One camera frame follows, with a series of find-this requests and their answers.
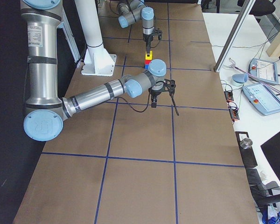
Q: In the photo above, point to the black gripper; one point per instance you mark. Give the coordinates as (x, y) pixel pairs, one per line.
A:
(155, 93)
(148, 39)

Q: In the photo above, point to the yellow wooden cube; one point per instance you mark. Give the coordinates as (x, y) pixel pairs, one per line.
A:
(149, 56)

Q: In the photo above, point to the silver metal cup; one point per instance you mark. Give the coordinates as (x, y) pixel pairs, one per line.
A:
(246, 143)

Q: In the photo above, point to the white side desk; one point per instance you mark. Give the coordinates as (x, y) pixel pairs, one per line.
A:
(239, 47)

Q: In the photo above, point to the near teach pendant tablet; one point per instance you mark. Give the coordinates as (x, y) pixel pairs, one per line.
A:
(262, 98)

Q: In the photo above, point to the teach pendant tablet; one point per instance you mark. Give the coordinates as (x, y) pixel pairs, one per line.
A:
(262, 98)
(264, 70)

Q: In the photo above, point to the black box on desk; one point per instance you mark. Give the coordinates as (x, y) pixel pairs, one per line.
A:
(247, 154)

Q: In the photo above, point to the far teach pendant tablet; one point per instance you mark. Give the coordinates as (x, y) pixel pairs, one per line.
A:
(264, 70)

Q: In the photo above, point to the white camera mast base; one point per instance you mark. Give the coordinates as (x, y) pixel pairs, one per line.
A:
(97, 61)

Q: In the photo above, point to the aluminium frame post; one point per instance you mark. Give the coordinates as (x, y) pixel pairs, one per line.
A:
(247, 6)

